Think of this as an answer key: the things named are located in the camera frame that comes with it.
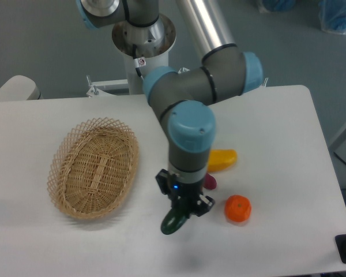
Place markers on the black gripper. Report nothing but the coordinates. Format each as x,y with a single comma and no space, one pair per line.
186,196

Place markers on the green cucumber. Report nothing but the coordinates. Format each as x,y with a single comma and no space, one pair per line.
176,217

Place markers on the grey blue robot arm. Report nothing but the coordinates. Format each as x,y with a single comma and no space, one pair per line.
181,101

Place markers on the woven wicker basket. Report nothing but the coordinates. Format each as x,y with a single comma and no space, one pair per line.
93,168

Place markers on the purple sweet potato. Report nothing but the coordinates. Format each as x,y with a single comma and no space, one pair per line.
210,182

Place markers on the orange tangerine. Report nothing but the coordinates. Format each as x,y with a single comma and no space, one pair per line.
237,208

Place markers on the yellow mango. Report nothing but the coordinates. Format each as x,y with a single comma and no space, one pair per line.
221,159

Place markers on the blue plastic bag left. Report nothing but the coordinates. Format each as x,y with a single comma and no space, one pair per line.
272,6

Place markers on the blue plastic bag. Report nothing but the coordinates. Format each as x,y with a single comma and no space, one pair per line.
332,16
272,6

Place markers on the white chair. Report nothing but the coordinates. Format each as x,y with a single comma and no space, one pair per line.
19,88

